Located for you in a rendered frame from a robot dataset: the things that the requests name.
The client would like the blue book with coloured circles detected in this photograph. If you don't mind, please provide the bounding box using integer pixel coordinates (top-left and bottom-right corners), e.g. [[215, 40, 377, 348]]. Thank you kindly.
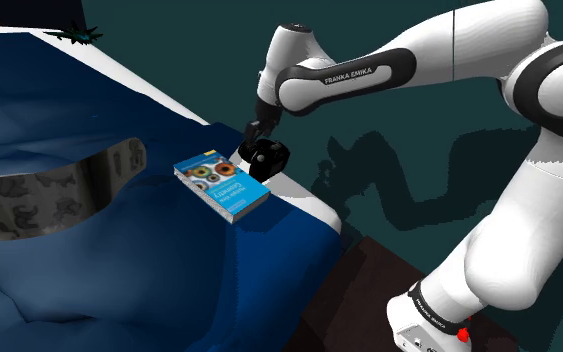
[[173, 149, 272, 225]]

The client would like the bed with blue cover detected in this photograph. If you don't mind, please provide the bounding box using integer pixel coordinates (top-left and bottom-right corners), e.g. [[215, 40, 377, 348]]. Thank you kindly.
[[0, 26, 343, 352]]

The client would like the dark brown robot stand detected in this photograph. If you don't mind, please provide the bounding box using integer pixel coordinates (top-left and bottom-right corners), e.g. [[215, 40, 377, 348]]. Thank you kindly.
[[284, 235, 522, 352]]

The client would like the dark green spiky thing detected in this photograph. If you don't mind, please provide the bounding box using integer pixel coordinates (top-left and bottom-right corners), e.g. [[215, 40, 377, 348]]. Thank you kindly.
[[43, 20, 105, 47]]

